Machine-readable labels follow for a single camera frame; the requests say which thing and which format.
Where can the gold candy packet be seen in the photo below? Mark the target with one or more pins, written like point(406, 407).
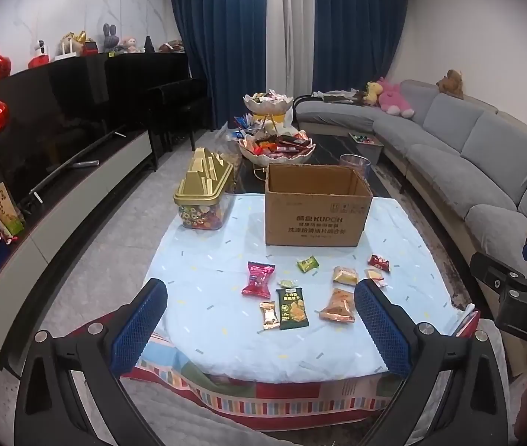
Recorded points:
point(269, 316)

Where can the red candy packet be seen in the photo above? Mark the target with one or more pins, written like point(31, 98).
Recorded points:
point(378, 262)

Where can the white and gold ornament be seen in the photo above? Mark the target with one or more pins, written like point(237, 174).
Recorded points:
point(72, 45)

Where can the pink plush toy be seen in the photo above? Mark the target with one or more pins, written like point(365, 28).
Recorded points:
point(393, 97)

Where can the white and red sachet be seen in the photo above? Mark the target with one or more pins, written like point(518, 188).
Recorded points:
point(374, 275)

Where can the white sheer curtain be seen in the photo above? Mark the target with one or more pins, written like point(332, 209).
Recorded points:
point(291, 32)

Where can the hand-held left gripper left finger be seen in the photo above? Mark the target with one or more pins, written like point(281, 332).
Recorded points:
point(140, 325)

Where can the dark green snack packet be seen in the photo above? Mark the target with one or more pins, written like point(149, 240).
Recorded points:
point(291, 311)

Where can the yellow gift box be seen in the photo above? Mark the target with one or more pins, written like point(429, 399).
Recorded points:
point(0, 204)

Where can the grey rabbit plush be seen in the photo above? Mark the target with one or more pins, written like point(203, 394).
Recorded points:
point(111, 39)

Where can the clear plastic bag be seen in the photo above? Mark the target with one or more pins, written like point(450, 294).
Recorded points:
point(228, 148)

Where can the white dog figurine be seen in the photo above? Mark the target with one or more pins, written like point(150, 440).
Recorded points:
point(40, 53)

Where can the black television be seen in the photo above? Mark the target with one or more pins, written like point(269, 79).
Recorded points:
point(45, 121)

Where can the small red box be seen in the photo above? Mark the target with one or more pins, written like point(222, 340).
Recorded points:
point(90, 48)

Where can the blue curtain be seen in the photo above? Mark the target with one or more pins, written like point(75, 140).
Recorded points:
point(351, 32)
point(217, 55)

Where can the light green snack packet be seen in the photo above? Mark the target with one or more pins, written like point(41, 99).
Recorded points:
point(307, 265)

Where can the black cone ornament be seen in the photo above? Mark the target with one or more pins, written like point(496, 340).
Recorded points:
point(149, 45)

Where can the orange snack packet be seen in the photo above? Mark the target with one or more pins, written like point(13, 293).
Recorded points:
point(337, 309)

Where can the beige snack packet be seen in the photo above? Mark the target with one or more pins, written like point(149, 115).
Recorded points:
point(344, 275)

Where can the grey and black TV cabinet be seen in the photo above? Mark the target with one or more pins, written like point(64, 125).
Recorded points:
point(82, 195)

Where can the pale green candy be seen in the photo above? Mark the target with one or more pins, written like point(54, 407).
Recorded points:
point(287, 284)

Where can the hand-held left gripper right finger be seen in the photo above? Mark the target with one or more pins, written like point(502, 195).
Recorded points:
point(375, 325)

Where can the grey curved sofa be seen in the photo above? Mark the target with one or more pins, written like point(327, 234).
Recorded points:
point(477, 148)

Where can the pink snack packet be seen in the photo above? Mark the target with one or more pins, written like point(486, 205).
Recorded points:
point(256, 281)

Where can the yellow plush toy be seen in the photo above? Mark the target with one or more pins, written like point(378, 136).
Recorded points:
point(371, 93)

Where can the gold-lidded clear candy jar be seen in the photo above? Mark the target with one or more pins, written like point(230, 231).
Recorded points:
point(203, 181)

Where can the beige cloth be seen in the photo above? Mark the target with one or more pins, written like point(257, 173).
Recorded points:
point(337, 96)

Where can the clear plastic jar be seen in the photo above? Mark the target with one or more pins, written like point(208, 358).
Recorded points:
point(355, 165)

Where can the black coffee table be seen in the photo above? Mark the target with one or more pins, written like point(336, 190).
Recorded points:
point(328, 151)

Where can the brown plush toy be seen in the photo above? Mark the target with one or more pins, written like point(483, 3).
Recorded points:
point(450, 83)

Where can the two-tier lotus snack bowl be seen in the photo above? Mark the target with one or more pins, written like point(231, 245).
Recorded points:
point(275, 153)

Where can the small pink doll plush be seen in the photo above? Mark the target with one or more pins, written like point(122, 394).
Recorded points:
point(131, 45)

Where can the brown cardboard box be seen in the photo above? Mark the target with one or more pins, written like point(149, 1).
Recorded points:
point(314, 223)

